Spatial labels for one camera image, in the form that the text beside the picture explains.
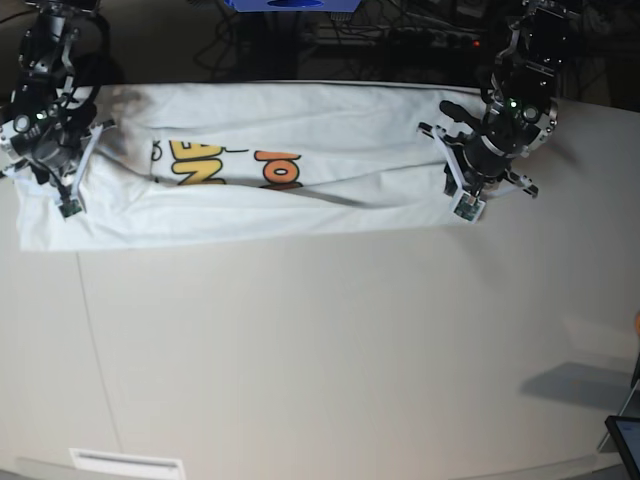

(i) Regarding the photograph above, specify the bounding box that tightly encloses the blue box at top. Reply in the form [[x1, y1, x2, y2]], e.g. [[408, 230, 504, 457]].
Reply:
[[225, 0, 361, 13]]

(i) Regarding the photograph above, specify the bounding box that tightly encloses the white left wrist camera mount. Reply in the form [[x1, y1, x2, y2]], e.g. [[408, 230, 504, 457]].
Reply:
[[417, 122, 541, 224]]

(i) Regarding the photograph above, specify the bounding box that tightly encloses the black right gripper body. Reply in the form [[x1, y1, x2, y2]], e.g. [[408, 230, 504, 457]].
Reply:
[[9, 119, 93, 188]]

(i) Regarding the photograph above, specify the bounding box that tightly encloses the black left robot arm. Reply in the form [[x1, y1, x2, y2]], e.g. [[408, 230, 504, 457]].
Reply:
[[433, 1, 583, 198]]

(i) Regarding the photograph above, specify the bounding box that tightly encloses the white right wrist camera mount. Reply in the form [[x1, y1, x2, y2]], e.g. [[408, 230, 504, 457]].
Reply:
[[0, 117, 119, 220]]

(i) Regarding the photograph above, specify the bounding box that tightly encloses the dark tablet screen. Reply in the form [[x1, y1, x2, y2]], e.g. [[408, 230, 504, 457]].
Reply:
[[618, 422, 639, 480]]

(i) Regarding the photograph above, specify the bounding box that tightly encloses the white printed T-shirt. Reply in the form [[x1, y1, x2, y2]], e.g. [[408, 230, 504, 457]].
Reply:
[[13, 82, 484, 251]]

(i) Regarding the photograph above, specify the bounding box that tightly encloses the grey tablet stand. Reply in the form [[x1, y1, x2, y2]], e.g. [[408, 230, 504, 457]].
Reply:
[[597, 380, 639, 454]]

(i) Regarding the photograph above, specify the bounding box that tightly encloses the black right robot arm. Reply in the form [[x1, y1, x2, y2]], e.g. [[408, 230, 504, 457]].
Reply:
[[1, 1, 110, 188]]

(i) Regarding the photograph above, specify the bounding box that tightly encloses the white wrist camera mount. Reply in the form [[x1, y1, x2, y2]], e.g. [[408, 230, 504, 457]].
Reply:
[[0, 117, 119, 220], [417, 122, 541, 224]]

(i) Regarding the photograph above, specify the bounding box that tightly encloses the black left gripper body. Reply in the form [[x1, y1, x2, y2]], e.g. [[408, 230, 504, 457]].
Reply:
[[462, 122, 533, 188]]

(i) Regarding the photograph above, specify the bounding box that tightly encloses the white paper label sheet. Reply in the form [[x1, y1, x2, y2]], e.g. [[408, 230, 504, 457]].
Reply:
[[69, 448, 186, 479]]

